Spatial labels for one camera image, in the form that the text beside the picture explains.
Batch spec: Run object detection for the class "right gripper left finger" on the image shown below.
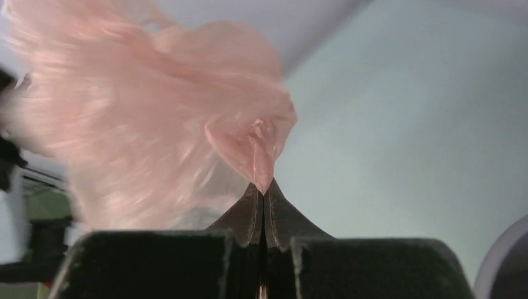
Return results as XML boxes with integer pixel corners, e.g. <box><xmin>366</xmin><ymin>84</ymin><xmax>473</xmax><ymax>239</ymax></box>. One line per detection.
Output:
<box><xmin>49</xmin><ymin>186</ymin><xmax>262</xmax><ymax>298</ymax></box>

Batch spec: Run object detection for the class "grey round trash bin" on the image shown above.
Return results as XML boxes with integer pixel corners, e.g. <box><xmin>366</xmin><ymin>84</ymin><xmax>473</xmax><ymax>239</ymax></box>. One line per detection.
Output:
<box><xmin>473</xmin><ymin>216</ymin><xmax>527</xmax><ymax>299</ymax></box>

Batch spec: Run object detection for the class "pink plastic trash bag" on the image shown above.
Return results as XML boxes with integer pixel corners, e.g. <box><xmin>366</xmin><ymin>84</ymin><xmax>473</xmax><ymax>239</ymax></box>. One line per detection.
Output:
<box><xmin>1</xmin><ymin>1</ymin><xmax>297</xmax><ymax>230</ymax></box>

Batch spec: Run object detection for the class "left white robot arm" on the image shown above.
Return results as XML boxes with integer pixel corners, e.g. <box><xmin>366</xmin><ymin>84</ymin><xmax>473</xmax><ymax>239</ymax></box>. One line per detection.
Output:
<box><xmin>1</xmin><ymin>70</ymin><xmax>72</xmax><ymax>284</ymax></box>

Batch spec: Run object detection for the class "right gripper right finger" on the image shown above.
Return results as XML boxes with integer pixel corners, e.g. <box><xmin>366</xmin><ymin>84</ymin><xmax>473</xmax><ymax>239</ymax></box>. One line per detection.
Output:
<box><xmin>263</xmin><ymin>182</ymin><xmax>473</xmax><ymax>298</ymax></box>

